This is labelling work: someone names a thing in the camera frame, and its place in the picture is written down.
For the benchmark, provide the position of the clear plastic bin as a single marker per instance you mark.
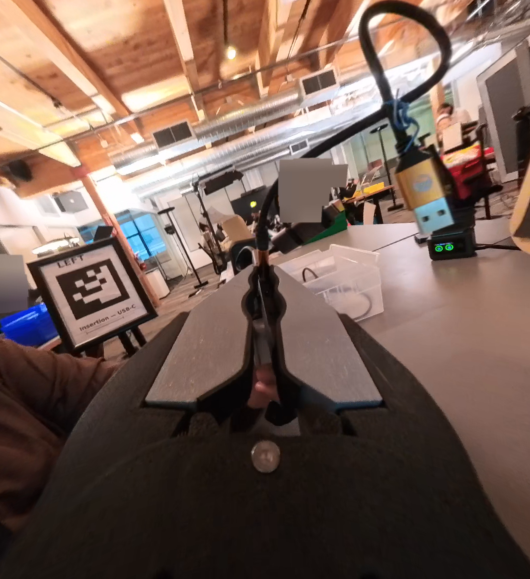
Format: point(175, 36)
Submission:
point(346, 276)

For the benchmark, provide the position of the blue twist tie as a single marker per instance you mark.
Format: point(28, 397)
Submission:
point(402, 117)

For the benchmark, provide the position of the small flat black device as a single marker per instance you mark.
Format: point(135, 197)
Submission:
point(421, 239)

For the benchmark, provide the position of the framed marker sign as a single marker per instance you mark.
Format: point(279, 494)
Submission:
point(91, 292)

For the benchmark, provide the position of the red jacket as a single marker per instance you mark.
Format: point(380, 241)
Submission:
point(466, 169)

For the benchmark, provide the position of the blue plastic bin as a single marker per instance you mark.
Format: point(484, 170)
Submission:
point(27, 325)

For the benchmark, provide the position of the silver ceiling duct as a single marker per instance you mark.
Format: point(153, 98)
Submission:
point(228, 122)

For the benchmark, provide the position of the grey partition panel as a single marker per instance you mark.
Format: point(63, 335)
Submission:
point(504, 99)

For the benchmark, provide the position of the black chair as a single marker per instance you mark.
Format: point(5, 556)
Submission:
point(488, 181)

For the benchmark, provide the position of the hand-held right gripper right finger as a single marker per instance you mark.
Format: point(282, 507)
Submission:
point(328, 343)

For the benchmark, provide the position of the person's left forearm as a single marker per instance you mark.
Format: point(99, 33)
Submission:
point(25, 407)

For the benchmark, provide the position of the black tripod stand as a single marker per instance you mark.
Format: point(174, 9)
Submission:
point(181, 253)

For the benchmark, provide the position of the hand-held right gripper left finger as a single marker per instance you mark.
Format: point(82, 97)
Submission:
point(201, 343)

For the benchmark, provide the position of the black charger with green lights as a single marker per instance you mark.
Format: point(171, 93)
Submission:
point(451, 246)

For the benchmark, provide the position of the green wedge-shaped box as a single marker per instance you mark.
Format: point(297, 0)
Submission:
point(332, 226)

